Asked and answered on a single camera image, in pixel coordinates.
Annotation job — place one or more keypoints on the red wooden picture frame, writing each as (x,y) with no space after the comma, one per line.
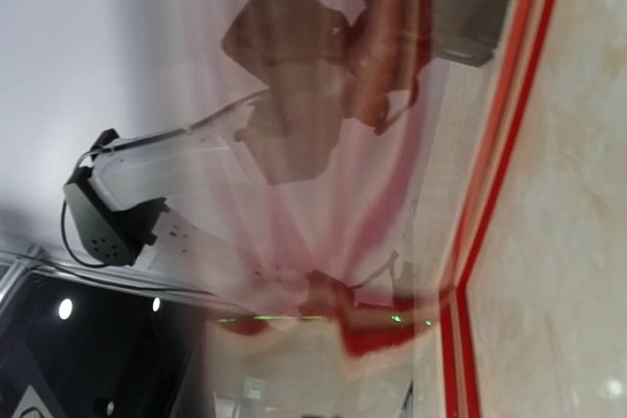
(528,22)

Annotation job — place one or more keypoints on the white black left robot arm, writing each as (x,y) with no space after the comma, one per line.
(117,201)

